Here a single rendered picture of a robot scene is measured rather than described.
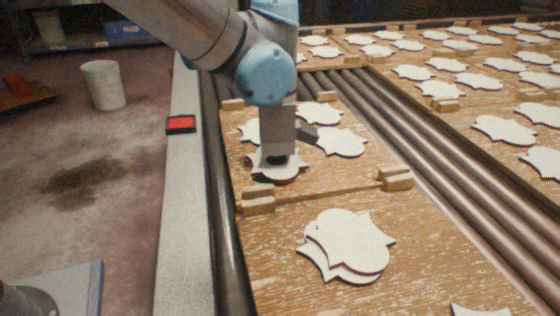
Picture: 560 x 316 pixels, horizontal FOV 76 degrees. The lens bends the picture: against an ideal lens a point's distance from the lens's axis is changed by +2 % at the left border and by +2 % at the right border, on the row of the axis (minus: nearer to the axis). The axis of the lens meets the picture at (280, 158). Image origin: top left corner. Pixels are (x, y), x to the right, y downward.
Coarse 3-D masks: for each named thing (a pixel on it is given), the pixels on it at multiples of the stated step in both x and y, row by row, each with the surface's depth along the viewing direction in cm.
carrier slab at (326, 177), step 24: (240, 120) 91; (240, 144) 81; (240, 168) 73; (312, 168) 73; (336, 168) 73; (360, 168) 73; (240, 192) 66; (288, 192) 66; (312, 192) 66; (336, 192) 67
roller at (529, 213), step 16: (368, 80) 120; (384, 96) 110; (400, 112) 101; (416, 128) 94; (432, 128) 90; (448, 144) 84; (464, 160) 79; (480, 176) 74; (496, 176) 73; (496, 192) 70; (512, 192) 69; (512, 208) 67; (528, 208) 65; (544, 224) 62
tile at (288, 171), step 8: (256, 152) 74; (296, 152) 74; (248, 160) 73; (256, 160) 71; (264, 160) 71; (288, 160) 71; (296, 160) 71; (256, 168) 69; (264, 168) 69; (272, 168) 69; (280, 168) 69; (288, 168) 69; (296, 168) 69; (304, 168) 70; (264, 176) 68; (272, 176) 67; (280, 176) 67; (288, 176) 67; (296, 176) 68
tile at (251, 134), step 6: (252, 120) 89; (258, 120) 89; (240, 126) 86; (246, 126) 86; (252, 126) 86; (258, 126) 86; (246, 132) 83; (252, 132) 83; (258, 132) 83; (246, 138) 81; (252, 138) 81; (258, 138) 81; (258, 144) 79
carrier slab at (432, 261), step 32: (352, 192) 66; (384, 192) 66; (416, 192) 66; (256, 224) 59; (288, 224) 59; (384, 224) 59; (416, 224) 59; (448, 224) 59; (256, 256) 53; (288, 256) 53; (416, 256) 53; (448, 256) 53; (480, 256) 53; (256, 288) 48; (288, 288) 48; (320, 288) 48; (352, 288) 48; (384, 288) 48; (416, 288) 48; (448, 288) 48; (480, 288) 48; (512, 288) 49
